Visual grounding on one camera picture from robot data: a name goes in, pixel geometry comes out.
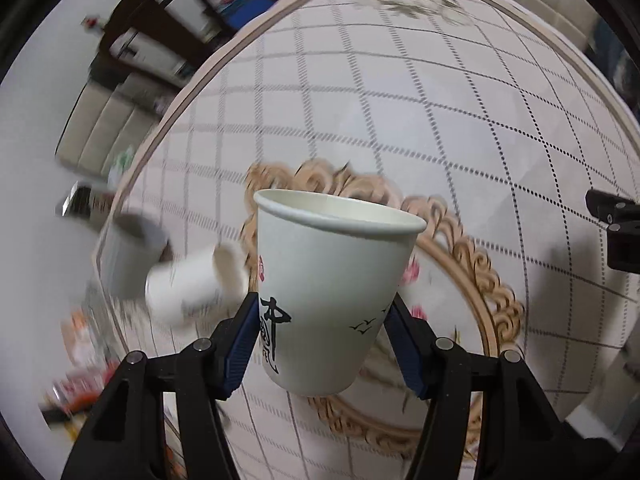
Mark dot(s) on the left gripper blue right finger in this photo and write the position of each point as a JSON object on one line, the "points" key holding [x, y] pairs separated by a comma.
{"points": [[520, 435]]}

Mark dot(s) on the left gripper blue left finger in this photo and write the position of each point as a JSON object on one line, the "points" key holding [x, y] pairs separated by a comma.
{"points": [[124, 434]]}

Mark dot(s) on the white paper cup with birds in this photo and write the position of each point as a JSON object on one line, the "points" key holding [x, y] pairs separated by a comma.
{"points": [[328, 269]]}

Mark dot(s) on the white calligraphy paper cup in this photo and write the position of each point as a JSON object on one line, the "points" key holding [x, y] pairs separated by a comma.
{"points": [[199, 285]]}

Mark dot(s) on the grey ribbed cup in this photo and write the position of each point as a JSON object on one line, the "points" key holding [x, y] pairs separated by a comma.
{"points": [[133, 245]]}

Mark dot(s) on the floral diamond pattern tablecloth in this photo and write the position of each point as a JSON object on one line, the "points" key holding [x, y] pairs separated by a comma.
{"points": [[474, 114]]}

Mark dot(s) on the open black and white box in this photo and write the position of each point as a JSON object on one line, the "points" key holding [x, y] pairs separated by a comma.
{"points": [[87, 202]]}

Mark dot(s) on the dark wooden chair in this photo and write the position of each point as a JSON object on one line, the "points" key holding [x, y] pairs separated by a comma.
{"points": [[152, 19]]}

